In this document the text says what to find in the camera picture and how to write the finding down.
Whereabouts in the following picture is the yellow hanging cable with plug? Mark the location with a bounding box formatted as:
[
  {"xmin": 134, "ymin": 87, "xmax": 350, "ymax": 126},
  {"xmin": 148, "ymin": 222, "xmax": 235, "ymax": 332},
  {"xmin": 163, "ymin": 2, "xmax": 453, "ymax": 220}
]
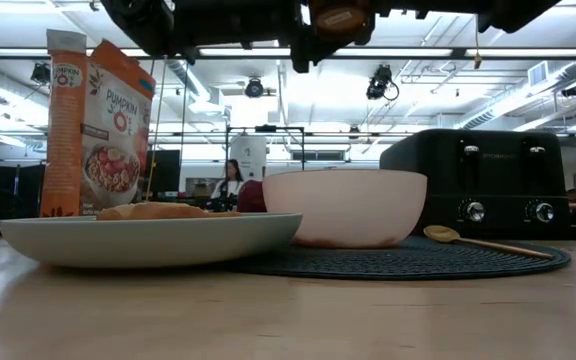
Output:
[{"xmin": 472, "ymin": 14, "xmax": 484, "ymax": 70}]

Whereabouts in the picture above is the long black ceiling truss bar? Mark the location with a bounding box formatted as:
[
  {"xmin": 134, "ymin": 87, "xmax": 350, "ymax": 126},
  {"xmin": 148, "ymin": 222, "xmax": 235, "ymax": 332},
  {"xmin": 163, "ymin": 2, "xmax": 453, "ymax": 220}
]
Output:
[{"xmin": 0, "ymin": 46, "xmax": 576, "ymax": 61}]

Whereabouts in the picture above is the pumpkin O's cereal box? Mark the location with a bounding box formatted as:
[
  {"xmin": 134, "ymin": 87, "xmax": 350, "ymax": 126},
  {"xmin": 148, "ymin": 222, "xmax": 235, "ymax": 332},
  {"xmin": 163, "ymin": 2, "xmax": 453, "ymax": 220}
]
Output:
[{"xmin": 40, "ymin": 28, "xmax": 158, "ymax": 219}]

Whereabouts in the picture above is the black background monitor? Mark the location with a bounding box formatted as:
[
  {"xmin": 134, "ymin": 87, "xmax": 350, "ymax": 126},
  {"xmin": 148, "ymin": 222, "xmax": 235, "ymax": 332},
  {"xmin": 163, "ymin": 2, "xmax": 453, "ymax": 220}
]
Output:
[{"xmin": 147, "ymin": 149, "xmax": 182, "ymax": 197}]

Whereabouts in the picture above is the dark round woven placemat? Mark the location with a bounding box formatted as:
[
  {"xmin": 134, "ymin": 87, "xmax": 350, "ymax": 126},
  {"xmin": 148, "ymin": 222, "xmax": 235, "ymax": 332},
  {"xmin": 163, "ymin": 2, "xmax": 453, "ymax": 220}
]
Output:
[{"xmin": 222, "ymin": 234, "xmax": 572, "ymax": 281}]

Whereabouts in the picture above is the person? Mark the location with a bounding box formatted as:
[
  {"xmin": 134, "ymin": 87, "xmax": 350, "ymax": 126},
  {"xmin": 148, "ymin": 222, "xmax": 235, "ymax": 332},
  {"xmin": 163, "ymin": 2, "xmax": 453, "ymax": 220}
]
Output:
[{"xmin": 211, "ymin": 158, "xmax": 246, "ymax": 211}]

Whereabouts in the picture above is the white shallow plate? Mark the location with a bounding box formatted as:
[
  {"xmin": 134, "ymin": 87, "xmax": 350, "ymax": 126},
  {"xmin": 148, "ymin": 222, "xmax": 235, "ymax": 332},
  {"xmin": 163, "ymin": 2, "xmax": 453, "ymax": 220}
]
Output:
[{"xmin": 0, "ymin": 212, "xmax": 304, "ymax": 269}]

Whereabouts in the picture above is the dark red round fruit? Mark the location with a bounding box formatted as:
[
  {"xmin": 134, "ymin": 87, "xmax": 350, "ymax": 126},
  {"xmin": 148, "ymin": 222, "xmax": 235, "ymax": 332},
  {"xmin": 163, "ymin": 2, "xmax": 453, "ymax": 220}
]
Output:
[{"xmin": 236, "ymin": 179, "xmax": 268, "ymax": 214}]

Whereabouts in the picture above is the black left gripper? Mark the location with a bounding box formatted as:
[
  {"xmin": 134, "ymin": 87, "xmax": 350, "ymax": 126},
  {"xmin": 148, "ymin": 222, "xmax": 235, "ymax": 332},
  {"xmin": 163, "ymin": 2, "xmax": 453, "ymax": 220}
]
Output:
[{"xmin": 172, "ymin": 0, "xmax": 375, "ymax": 74}]

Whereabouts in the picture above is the white background machine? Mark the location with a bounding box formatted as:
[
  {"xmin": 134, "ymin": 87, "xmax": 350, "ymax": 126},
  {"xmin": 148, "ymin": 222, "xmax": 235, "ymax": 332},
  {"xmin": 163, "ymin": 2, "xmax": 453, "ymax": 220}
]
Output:
[{"xmin": 229, "ymin": 134, "xmax": 268, "ymax": 182}]

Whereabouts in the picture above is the gold faceted glass of juice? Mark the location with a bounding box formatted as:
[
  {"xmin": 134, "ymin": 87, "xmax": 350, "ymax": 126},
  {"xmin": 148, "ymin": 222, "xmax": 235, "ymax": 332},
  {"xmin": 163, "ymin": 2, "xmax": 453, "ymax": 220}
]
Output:
[{"xmin": 309, "ymin": 0, "xmax": 375, "ymax": 42}]

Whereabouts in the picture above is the grey air vent grille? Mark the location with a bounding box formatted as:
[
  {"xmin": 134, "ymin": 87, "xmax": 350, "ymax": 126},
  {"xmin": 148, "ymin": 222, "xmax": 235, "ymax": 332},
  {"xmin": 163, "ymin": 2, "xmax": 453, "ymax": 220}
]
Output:
[{"xmin": 527, "ymin": 60, "xmax": 549, "ymax": 87}]

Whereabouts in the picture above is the wooden spoon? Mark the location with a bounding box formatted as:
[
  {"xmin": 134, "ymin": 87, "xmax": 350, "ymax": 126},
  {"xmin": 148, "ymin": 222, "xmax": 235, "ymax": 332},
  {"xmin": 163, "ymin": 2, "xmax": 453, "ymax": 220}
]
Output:
[{"xmin": 422, "ymin": 224, "xmax": 555, "ymax": 260}]

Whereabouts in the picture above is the brown bagel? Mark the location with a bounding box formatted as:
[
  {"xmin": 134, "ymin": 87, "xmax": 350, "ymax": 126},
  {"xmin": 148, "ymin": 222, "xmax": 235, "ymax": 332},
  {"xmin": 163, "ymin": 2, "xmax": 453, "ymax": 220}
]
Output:
[{"xmin": 96, "ymin": 201, "xmax": 242, "ymax": 222}]

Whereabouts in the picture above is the black four-slot toaster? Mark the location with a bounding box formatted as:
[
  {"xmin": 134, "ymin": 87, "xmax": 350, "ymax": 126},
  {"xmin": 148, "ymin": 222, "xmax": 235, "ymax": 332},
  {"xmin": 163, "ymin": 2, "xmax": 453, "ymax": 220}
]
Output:
[{"xmin": 379, "ymin": 128, "xmax": 573, "ymax": 240}]

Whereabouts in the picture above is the white round bowl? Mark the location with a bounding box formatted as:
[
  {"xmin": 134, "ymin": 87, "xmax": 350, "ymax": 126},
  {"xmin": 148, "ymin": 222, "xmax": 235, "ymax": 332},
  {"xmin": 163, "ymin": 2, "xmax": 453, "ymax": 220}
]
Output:
[{"xmin": 261, "ymin": 168, "xmax": 428, "ymax": 250}]

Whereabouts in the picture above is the thin yellow hanging cord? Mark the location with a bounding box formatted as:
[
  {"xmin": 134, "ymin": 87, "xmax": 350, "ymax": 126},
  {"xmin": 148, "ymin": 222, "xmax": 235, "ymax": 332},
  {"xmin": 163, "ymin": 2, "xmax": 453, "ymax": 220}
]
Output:
[{"xmin": 143, "ymin": 58, "xmax": 167, "ymax": 204}]

